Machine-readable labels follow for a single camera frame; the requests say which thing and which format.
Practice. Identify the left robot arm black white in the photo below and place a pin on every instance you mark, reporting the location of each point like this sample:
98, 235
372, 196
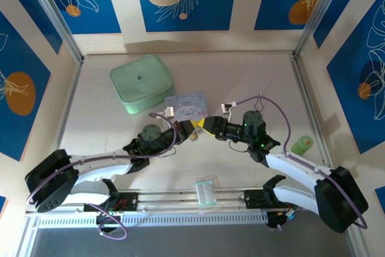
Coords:
99, 168

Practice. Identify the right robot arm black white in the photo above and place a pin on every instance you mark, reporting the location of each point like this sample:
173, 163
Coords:
297, 165

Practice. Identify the green bottle orange cap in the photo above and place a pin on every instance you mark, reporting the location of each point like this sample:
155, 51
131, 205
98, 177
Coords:
301, 145

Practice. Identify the mint green zip pouch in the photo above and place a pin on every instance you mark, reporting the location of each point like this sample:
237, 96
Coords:
141, 84

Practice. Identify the clear plastic bag with batteries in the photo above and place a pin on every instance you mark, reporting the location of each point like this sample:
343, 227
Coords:
206, 195

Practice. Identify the aluminium table side rail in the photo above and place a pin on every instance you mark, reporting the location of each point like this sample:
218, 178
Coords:
306, 103
65, 118

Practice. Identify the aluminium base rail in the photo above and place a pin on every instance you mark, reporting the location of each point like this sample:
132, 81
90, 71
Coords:
174, 200

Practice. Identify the aluminium corner post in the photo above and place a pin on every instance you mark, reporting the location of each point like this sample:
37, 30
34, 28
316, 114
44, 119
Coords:
54, 13
319, 13

